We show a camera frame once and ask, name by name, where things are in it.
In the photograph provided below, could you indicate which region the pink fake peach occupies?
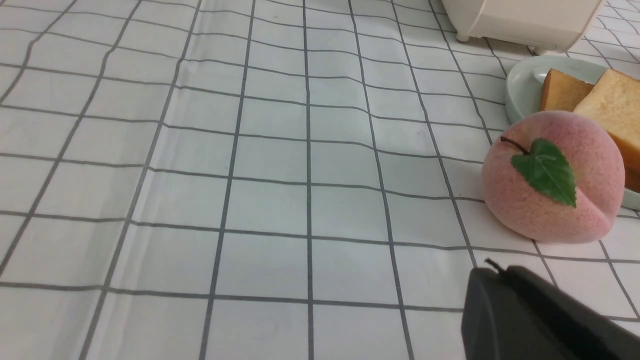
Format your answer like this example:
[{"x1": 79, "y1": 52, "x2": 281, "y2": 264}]
[{"x1": 481, "y1": 111, "x2": 625, "y2": 244}]

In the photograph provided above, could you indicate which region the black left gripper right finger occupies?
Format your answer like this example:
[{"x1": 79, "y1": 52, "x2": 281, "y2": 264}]
[{"x1": 505, "y1": 266, "x2": 640, "y2": 360}]

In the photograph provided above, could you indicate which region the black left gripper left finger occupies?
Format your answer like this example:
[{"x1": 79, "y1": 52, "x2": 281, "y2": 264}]
[{"x1": 461, "y1": 259, "x2": 583, "y2": 360}]

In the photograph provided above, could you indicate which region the light green plate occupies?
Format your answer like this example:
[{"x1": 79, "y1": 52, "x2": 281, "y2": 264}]
[{"x1": 505, "y1": 55, "x2": 639, "y2": 210}]

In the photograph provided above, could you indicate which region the cream white toaster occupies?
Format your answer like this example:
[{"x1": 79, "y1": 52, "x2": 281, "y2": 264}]
[{"x1": 441, "y1": 0, "x2": 605, "y2": 55}]

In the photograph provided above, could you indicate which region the white grid tablecloth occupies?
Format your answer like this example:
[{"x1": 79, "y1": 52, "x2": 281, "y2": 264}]
[{"x1": 0, "y1": 0, "x2": 639, "y2": 360}]

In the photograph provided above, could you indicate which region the toast slice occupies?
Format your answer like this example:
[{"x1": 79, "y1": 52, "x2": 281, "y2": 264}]
[
  {"x1": 538, "y1": 68, "x2": 595, "y2": 112},
  {"x1": 573, "y1": 69, "x2": 640, "y2": 193}
]

